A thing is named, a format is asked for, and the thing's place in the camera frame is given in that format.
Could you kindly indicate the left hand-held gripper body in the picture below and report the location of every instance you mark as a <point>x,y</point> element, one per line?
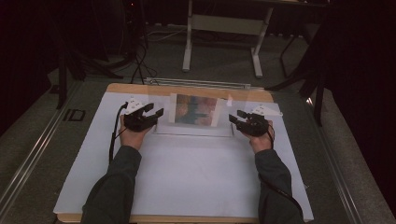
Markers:
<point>137,123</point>

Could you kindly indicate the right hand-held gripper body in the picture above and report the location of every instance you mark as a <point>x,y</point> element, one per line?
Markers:
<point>257,126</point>

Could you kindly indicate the clear acrylic photo frame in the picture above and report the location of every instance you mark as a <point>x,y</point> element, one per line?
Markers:
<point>162,127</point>

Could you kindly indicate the picture card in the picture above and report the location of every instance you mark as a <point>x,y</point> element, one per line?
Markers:
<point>196,110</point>

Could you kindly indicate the person's left hand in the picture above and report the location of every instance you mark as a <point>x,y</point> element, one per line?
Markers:
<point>134,138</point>

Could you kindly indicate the person's right hand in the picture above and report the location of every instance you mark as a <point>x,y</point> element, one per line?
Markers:
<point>261,143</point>

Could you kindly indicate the black chair legs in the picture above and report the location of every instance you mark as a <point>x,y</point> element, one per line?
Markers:
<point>317,93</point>

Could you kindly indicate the white table mat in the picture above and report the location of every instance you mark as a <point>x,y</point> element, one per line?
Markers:
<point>199,180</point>

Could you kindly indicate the dark metal stand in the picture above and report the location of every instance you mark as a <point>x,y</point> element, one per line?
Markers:
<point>62,77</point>

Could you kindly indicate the metal floor rail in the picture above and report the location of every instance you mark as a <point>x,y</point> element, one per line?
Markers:
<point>199,83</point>
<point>342,186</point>
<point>31,155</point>

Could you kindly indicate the white metal table frame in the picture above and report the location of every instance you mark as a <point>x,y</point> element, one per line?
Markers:
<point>229,25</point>

